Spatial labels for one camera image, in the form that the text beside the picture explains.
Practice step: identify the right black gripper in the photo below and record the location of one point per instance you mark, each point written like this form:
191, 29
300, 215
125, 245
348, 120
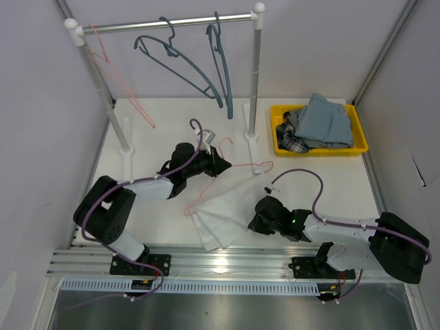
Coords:
256, 225

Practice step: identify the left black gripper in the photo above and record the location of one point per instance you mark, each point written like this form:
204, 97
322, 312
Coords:
216, 164

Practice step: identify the white skirt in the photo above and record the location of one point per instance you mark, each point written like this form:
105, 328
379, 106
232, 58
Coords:
223, 219

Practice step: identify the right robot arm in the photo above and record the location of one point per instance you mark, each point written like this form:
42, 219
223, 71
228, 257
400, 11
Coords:
346, 246

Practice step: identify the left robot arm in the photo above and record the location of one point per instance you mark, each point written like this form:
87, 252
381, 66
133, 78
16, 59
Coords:
104, 212

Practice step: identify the teal hanger right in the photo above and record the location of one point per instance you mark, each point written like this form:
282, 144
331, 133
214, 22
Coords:
213, 31

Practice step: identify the pink hanger far left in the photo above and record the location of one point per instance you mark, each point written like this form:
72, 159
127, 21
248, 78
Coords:
109, 70

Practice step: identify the blue grey garment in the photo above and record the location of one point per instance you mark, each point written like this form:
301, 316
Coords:
321, 124

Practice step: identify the yellow plastic bin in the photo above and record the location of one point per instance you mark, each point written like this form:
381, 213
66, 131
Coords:
360, 144

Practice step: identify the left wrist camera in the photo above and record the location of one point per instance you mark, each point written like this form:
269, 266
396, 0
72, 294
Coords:
208, 136

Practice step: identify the aluminium rail base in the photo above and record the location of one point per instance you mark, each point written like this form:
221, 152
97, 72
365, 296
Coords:
187, 263

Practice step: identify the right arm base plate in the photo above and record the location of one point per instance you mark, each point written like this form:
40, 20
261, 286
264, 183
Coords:
306, 267

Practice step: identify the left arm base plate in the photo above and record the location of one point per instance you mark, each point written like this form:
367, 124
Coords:
121, 267

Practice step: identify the white slotted cable duct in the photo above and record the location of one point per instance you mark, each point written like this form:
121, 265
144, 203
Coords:
192, 287

